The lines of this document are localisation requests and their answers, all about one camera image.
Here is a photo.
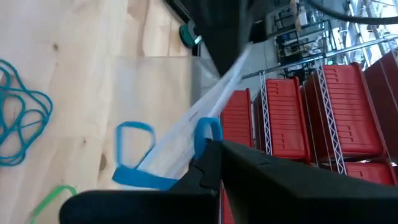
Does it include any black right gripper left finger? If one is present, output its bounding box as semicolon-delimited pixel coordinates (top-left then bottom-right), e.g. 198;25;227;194
58;138;223;224

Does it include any clear plastic zip bag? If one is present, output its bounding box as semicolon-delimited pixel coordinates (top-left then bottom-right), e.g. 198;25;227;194
104;43;253;191

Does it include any green rubber band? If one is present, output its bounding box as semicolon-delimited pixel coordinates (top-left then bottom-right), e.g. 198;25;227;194
29;185;78;224

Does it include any cluttered equipment workstation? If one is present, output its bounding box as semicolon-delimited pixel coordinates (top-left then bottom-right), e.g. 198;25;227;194
264;0;341;65

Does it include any red plastic storage bin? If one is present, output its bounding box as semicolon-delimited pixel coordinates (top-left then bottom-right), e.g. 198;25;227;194
363;51;398;141
303;62;389;163
253;77;312;162
344;161;398;187
221;183;236;224
220;88;255;147

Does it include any wide blue rubber band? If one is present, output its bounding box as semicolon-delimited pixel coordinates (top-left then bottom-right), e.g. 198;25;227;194
111;116;223;191

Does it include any black aluminium table frame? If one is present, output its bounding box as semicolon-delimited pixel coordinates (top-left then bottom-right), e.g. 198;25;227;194
166;0;201;58

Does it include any chrome wire shelving rack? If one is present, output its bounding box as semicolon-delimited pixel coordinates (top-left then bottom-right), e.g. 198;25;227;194
241;30;398;187

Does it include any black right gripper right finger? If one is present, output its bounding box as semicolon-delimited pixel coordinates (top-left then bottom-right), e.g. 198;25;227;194
220;139;398;224

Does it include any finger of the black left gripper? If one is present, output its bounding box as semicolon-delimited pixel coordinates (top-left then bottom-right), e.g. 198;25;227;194
186;0;226;76
217;0;254;76

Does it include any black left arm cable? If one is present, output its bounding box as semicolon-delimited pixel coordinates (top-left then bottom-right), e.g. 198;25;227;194
306;0;398;26

